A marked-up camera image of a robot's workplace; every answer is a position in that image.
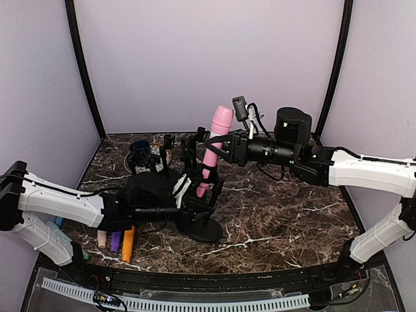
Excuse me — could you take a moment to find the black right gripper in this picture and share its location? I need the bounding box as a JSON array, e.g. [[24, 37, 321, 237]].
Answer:
[[205, 128, 299, 167]]

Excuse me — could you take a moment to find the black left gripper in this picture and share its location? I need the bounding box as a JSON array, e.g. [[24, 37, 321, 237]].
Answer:
[[132, 197, 214, 232]]

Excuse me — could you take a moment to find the black stand of pink microphone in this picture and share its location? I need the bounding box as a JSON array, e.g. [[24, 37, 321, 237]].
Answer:
[[185, 164, 224, 244]]

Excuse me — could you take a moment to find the pink microphone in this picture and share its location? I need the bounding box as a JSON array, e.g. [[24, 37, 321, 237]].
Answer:
[[196, 105, 235, 199]]

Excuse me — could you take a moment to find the black stand of beige microphone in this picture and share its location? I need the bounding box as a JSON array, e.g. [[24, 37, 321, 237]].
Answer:
[[190, 127, 210, 146]]

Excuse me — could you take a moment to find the black stand of orange microphone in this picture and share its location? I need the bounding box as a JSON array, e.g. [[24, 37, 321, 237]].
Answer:
[[179, 135, 197, 174]]

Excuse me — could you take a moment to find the black stand of blue microphone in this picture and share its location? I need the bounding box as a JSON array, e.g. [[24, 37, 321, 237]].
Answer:
[[159, 134, 175, 178]]

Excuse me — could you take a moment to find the orange microphone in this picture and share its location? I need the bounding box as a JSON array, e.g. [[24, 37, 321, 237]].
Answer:
[[122, 226, 135, 263]]

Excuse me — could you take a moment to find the purple microphone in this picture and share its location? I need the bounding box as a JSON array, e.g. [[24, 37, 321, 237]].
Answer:
[[110, 231, 122, 253]]

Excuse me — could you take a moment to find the beige microphone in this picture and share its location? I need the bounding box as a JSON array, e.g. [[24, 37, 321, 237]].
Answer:
[[97, 230, 107, 248]]

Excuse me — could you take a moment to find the blue microphone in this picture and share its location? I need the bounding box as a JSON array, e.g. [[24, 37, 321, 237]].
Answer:
[[55, 217, 64, 229]]

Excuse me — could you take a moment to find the green microphone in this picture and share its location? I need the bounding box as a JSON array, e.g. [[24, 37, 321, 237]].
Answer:
[[46, 221, 89, 261]]

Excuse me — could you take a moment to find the black stand of purple microphone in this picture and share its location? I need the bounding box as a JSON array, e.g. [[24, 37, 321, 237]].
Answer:
[[144, 154, 161, 172]]

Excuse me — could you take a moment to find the black stand of green microphone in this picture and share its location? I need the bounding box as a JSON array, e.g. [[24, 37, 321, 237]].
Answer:
[[127, 146, 142, 175]]

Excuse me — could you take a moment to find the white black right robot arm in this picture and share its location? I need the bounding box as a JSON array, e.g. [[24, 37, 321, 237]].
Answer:
[[205, 107, 415, 282]]

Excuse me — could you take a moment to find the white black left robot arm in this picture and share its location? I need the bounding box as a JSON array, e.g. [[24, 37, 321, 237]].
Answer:
[[1, 161, 216, 283]]

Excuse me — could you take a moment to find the floral patterned saucer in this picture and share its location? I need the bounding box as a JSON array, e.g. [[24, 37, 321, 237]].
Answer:
[[123, 143, 172, 174]]

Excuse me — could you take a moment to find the dark blue mug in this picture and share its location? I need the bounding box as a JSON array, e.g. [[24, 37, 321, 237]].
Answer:
[[129, 140, 151, 163]]

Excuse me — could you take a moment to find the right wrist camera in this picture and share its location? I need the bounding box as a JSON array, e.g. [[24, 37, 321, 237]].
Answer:
[[232, 96, 248, 122]]

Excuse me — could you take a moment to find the black front rail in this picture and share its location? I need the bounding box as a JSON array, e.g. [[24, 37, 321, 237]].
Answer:
[[35, 252, 374, 298]]

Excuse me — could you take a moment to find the white slotted cable duct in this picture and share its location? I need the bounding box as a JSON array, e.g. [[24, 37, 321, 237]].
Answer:
[[41, 278, 310, 311]]

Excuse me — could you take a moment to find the black right corner post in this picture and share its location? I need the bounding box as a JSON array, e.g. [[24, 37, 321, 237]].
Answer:
[[314, 0, 354, 142]]

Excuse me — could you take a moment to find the black corner post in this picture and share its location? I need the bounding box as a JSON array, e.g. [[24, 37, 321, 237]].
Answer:
[[314, 0, 354, 142], [64, 0, 107, 141]]

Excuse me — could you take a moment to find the black left corner post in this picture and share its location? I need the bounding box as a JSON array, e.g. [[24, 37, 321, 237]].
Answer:
[[64, 0, 107, 141]]

